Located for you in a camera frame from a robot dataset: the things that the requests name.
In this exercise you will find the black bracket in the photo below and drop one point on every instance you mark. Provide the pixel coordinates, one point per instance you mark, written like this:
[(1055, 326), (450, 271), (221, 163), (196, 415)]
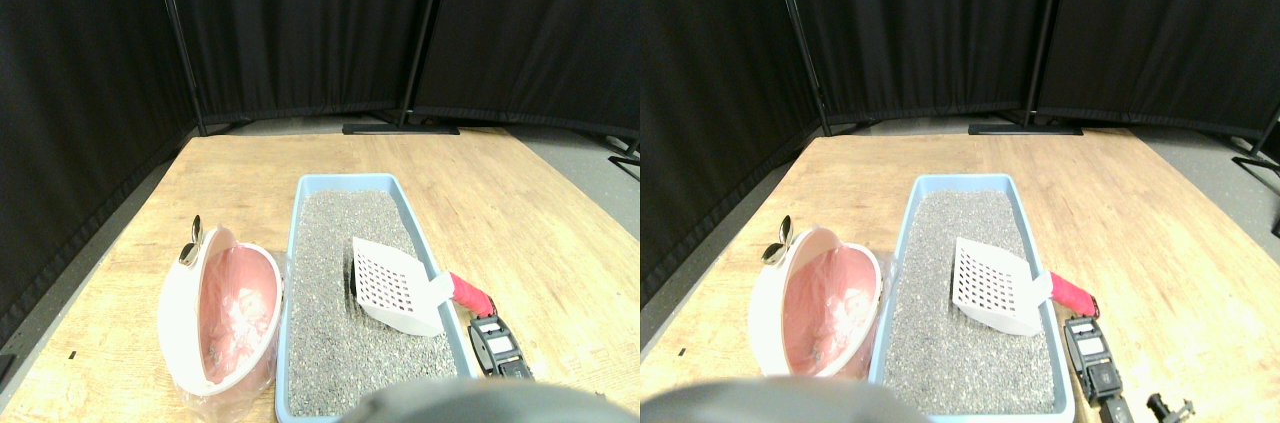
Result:
[(1168, 408)]

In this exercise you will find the black curtain stand foot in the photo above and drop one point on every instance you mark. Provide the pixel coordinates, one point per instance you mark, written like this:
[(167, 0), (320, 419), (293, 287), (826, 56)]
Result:
[(400, 129), (1025, 129), (1258, 138), (628, 156)]

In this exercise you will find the black curtain stand pole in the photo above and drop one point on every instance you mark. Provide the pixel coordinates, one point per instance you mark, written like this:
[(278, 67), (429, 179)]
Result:
[(801, 43), (179, 43), (424, 43), (1044, 43)]

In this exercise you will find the blue litter tray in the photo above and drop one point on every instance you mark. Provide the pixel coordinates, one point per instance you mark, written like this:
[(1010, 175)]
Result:
[(330, 343), (930, 353)]

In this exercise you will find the white bin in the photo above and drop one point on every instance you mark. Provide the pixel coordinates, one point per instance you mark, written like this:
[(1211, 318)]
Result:
[(765, 323), (175, 323)]

